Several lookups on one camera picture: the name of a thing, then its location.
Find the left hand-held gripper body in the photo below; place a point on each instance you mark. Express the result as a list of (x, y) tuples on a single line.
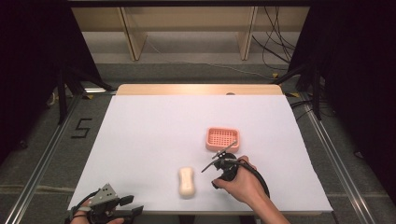
[(104, 199)]

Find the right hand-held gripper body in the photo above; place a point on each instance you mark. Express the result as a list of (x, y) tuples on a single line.
[(229, 166)]

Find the pink soap dish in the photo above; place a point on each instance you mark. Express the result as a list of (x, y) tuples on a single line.
[(222, 138)]

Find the cream soap bar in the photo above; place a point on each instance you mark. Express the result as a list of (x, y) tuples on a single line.
[(186, 182)]

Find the person's right hand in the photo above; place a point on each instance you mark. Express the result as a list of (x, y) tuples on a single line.
[(246, 186)]

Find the person's left hand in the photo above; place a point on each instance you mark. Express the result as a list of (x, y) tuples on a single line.
[(80, 217)]

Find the white table cover sheet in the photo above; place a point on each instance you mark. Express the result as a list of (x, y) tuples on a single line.
[(149, 149)]

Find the black metal stand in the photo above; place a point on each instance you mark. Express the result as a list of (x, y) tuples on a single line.
[(316, 90), (63, 93)]

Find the black curtain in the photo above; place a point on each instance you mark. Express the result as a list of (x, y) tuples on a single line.
[(358, 77), (31, 62)]

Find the light wooden shelf unit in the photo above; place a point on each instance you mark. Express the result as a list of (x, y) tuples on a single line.
[(137, 37)]

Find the aluminium floor rail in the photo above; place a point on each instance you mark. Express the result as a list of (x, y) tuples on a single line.
[(339, 161), (40, 165)]

